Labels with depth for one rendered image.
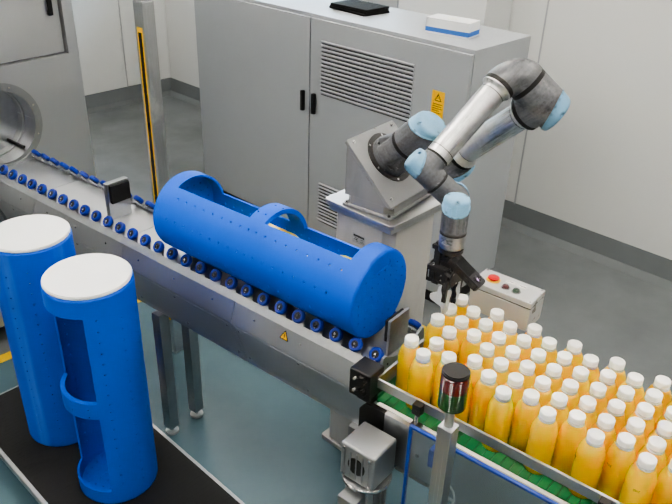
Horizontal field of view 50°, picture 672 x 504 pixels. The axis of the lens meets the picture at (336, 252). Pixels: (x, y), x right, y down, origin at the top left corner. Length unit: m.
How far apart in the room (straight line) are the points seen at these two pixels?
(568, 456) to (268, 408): 1.79
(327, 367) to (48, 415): 1.24
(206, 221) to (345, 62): 1.87
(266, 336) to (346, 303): 0.42
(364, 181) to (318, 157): 1.91
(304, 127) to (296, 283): 2.33
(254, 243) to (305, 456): 1.21
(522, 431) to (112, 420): 1.37
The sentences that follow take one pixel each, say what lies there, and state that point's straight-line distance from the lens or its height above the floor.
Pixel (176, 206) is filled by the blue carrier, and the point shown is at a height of 1.17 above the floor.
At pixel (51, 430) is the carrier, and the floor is 0.24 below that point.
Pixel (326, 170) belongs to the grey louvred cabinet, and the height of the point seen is 0.56.
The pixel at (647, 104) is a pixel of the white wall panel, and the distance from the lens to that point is 4.56.
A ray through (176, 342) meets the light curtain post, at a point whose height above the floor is 0.06.
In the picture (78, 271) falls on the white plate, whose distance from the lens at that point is 2.45.
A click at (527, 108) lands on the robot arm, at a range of 2.18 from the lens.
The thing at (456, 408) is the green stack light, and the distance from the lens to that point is 1.64.
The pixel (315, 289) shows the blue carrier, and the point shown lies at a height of 1.12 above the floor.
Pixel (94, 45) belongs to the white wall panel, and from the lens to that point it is 7.26.
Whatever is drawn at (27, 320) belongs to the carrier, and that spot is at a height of 0.76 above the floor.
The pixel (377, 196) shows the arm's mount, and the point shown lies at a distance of 2.44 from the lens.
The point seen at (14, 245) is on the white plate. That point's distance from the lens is 2.67.
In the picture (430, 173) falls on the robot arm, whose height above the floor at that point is 1.46.
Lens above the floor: 2.24
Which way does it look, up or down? 29 degrees down
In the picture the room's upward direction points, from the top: 2 degrees clockwise
